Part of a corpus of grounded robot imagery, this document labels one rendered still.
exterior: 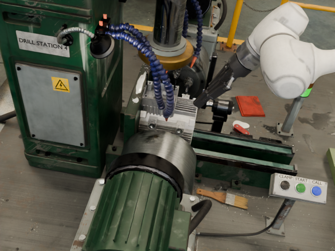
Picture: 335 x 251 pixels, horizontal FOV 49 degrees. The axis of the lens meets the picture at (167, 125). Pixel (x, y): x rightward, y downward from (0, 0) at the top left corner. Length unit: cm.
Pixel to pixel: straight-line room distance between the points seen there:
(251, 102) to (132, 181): 123
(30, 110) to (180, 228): 73
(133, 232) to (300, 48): 58
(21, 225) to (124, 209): 72
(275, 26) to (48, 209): 98
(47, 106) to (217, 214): 72
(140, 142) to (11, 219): 56
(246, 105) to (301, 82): 99
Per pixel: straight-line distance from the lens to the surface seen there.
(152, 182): 77
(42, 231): 138
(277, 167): 149
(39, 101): 127
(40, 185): 150
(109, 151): 142
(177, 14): 112
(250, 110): 187
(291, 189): 125
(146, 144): 112
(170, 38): 116
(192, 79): 153
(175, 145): 113
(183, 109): 133
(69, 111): 125
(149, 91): 137
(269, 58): 96
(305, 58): 95
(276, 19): 106
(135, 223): 72
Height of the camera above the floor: 198
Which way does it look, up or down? 44 degrees down
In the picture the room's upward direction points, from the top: 8 degrees clockwise
